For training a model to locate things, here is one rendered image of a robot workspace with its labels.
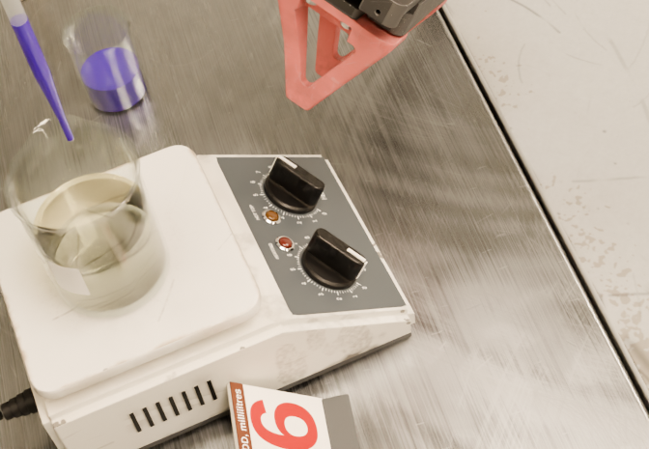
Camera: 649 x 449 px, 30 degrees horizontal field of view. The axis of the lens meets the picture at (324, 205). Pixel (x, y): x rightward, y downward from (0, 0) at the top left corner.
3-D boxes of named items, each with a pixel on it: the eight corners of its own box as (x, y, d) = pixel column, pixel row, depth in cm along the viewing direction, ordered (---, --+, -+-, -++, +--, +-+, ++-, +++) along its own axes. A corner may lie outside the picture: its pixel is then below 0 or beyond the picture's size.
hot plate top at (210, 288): (191, 147, 67) (188, 137, 67) (269, 313, 60) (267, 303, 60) (-16, 227, 65) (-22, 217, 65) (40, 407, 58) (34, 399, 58)
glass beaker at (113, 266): (192, 299, 61) (156, 198, 54) (70, 347, 60) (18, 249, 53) (153, 199, 65) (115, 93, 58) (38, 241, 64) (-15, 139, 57)
